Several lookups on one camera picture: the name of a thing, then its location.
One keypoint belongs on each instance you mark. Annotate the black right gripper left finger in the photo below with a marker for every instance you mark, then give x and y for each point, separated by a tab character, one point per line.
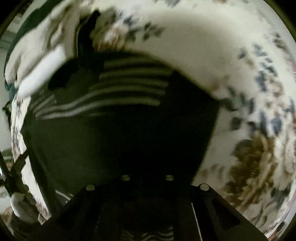
110	210

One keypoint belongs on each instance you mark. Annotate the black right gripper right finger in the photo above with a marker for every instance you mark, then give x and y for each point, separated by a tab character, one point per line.
183	211

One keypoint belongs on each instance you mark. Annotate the black white striped garment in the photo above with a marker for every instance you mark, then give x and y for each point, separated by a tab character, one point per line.
111	116

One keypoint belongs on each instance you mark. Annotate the cream white garment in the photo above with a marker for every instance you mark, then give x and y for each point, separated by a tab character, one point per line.
44	49

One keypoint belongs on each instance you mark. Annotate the floral bed sheet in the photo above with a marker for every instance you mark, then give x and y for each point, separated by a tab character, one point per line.
228	49

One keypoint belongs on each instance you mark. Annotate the dark green folded quilt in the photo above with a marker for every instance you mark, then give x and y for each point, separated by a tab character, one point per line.
31	22

